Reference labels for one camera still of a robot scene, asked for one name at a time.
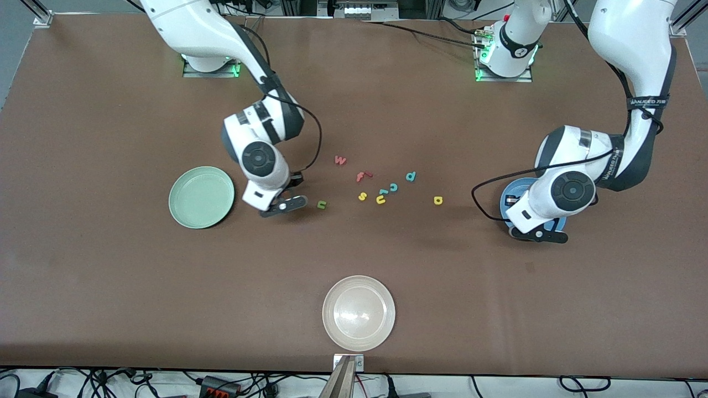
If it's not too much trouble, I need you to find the thin black table cable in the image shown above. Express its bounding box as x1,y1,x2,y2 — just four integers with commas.
434,15,487,36

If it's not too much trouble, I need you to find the metal camera pole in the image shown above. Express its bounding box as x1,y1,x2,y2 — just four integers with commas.
318,355,357,398

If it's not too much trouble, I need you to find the translucent white plate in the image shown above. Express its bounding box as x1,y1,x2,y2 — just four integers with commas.
322,275,397,352

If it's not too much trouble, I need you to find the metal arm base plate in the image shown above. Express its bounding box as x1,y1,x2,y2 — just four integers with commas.
474,25,533,83
183,55,241,78

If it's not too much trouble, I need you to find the blue plate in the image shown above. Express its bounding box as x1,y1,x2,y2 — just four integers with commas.
499,177,568,238

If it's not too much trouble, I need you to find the black orange power strip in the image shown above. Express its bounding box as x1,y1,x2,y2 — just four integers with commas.
199,375,242,398

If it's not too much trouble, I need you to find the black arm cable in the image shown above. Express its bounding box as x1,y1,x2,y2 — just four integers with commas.
238,22,323,176
471,0,673,222

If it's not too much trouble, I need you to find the green plate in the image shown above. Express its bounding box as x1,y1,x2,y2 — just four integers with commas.
168,166,236,230

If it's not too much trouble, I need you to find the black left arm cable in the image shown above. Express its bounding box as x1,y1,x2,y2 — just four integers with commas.
471,0,673,222

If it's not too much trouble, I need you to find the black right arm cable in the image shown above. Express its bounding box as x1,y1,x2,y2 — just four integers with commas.
238,22,323,176

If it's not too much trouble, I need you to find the aluminium frame strut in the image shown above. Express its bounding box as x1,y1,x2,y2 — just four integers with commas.
21,0,51,20

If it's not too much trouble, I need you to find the thick black table cable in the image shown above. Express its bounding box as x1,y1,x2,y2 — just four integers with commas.
360,19,490,49

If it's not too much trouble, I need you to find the silver electronics box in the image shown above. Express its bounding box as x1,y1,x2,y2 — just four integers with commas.
332,0,400,20

